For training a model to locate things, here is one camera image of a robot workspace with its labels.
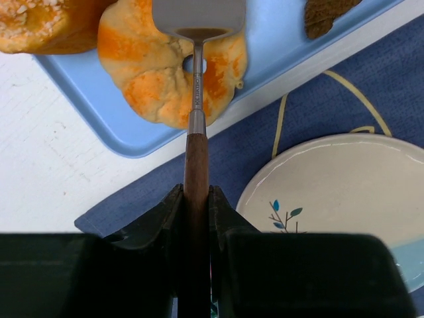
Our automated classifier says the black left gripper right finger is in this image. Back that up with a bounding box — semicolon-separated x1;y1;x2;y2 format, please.
208;186;416;318

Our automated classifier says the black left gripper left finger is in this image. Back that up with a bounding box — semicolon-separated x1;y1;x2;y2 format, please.
1;185;182;317

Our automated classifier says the spatula with wooden handle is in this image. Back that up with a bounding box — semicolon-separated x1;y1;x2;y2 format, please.
152;0;246;317

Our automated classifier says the tall orange round bread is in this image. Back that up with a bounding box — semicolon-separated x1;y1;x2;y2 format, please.
1;0;114;55

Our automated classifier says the white and blue plate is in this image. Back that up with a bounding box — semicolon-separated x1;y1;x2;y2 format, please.
237;133;423;291

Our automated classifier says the light blue tray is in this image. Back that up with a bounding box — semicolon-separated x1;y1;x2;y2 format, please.
31;0;413;159

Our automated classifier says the blue fabric placemat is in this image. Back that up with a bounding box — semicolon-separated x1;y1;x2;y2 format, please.
73;15;424;318

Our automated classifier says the chocolate croissant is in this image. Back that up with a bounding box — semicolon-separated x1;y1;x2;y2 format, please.
304;0;362;40

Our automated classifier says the orange ring bun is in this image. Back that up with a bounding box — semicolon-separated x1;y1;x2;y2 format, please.
97;1;248;129

